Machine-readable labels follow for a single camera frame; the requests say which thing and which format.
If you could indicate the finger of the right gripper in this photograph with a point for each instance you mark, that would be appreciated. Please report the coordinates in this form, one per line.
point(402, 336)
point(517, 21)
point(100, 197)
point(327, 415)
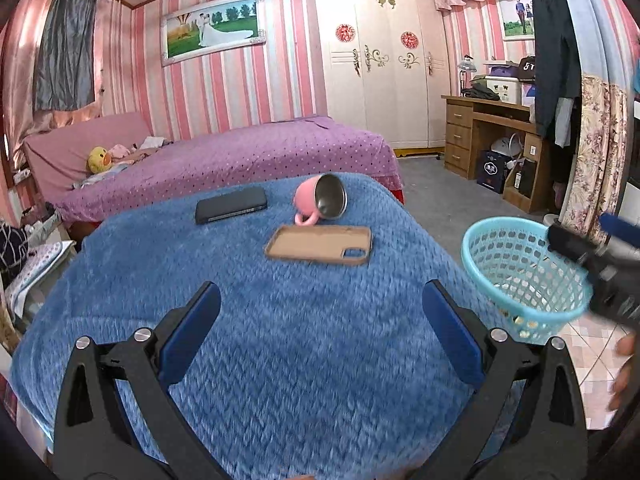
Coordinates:
point(621, 229)
point(570, 245)

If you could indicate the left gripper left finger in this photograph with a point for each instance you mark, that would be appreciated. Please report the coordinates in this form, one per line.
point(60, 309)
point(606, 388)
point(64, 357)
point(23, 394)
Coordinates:
point(115, 417)

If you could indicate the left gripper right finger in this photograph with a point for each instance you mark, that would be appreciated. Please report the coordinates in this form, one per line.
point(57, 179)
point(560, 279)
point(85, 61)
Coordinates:
point(525, 418)

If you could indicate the person's right hand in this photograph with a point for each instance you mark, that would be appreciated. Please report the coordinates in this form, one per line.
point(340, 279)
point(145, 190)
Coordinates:
point(625, 348)

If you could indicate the light blue mesh wastebasket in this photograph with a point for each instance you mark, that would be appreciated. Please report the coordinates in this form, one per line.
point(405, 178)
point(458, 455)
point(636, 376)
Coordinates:
point(537, 291)

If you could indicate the brown wooden desk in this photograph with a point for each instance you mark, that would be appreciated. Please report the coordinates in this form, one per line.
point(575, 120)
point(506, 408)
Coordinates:
point(474, 126)

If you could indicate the floral curtain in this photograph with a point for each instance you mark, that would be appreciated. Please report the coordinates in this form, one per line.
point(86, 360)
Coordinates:
point(600, 158)

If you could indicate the black box under desk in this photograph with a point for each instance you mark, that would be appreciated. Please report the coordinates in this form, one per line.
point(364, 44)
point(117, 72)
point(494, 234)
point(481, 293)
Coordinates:
point(492, 169)

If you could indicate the white storage box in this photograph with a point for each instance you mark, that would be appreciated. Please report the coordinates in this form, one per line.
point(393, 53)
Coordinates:
point(508, 89)

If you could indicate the dark hanging jacket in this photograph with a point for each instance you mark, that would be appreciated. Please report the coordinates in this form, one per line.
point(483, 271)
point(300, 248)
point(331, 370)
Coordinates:
point(558, 75)

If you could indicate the dotted cloth covered nightstand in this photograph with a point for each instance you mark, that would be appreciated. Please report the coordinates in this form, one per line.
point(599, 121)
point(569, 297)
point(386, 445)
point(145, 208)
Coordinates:
point(28, 292)

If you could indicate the desk lamp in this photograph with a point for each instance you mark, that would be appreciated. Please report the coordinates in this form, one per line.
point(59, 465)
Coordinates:
point(466, 72)

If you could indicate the dark patterned bag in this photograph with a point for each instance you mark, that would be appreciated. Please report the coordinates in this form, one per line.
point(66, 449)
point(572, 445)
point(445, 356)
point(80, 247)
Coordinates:
point(14, 250)

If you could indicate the blue fleece blanket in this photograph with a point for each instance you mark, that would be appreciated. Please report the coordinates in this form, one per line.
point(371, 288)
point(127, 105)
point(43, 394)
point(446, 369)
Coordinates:
point(332, 371)

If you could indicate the black smartphone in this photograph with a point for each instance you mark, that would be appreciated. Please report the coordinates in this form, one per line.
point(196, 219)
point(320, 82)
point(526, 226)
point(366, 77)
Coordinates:
point(230, 205)

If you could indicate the tan phone case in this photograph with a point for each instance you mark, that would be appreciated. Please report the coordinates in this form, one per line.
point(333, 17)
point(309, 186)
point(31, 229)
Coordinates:
point(345, 245)

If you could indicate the small framed couple photo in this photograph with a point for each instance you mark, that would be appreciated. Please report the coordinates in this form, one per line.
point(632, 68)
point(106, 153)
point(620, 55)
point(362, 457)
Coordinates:
point(516, 19)

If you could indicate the pink metal mug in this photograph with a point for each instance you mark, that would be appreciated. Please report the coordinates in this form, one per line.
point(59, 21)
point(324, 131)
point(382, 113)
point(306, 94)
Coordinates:
point(322, 197)

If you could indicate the yellow duck plush toy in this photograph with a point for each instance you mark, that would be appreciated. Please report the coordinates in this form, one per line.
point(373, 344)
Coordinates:
point(99, 160)

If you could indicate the cream white wardrobe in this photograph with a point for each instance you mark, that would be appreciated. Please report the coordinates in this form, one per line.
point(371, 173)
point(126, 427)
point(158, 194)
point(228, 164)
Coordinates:
point(386, 68)

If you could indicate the pink upholstered headboard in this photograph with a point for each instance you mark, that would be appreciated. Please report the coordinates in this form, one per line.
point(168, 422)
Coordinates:
point(58, 158)

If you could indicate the purple dotted bedspread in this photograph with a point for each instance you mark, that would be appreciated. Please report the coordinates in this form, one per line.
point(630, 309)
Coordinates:
point(278, 150)

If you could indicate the grey window curtain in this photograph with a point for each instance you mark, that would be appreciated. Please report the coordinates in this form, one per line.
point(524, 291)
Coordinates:
point(64, 71)

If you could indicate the framed wedding photo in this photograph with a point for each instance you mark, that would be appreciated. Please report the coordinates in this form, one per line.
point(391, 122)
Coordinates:
point(211, 27)

